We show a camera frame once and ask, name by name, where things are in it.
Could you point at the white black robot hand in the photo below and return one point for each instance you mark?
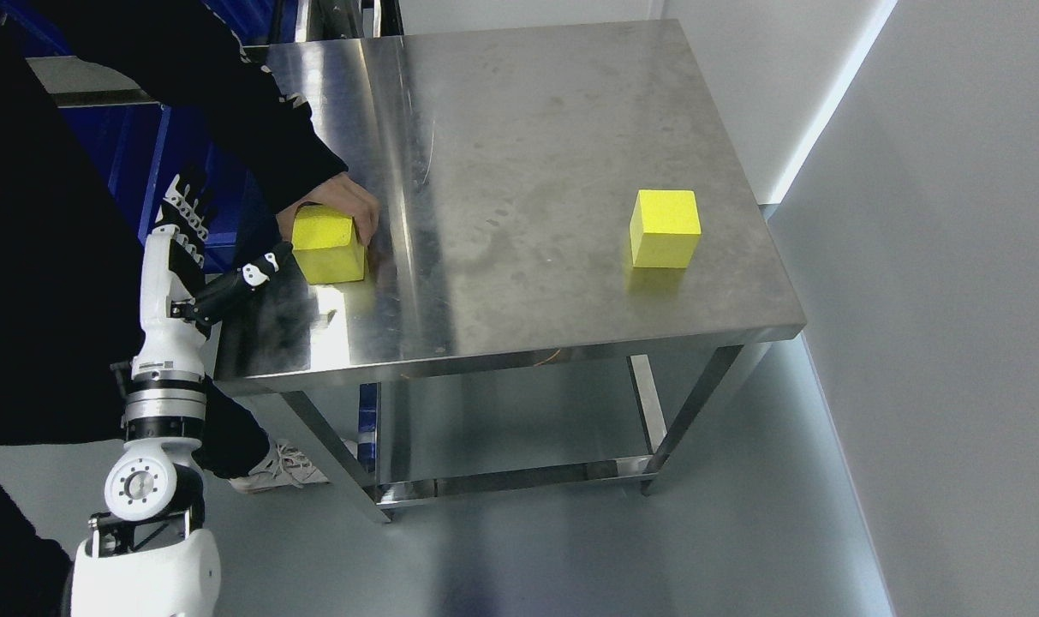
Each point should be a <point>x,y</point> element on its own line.
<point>178,306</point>

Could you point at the person's bare hand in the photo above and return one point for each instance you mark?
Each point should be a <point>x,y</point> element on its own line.
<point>341,194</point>

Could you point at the yellow foam block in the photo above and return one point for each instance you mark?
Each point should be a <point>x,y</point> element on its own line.
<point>665,229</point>
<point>327,247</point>

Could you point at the person's black sleeved forearm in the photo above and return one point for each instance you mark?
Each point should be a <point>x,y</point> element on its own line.
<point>182,54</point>

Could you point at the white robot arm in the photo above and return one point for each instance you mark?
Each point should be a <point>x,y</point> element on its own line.
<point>149,553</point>

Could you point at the metal shelf rack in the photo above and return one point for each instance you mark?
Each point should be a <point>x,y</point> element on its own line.
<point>74,83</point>

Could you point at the white sneaker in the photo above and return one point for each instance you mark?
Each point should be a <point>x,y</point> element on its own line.
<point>284,466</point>

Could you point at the blue plastic bin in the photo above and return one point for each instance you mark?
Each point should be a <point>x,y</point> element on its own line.
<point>138,149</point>

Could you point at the stainless steel table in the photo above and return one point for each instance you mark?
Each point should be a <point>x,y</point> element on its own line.
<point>508,163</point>

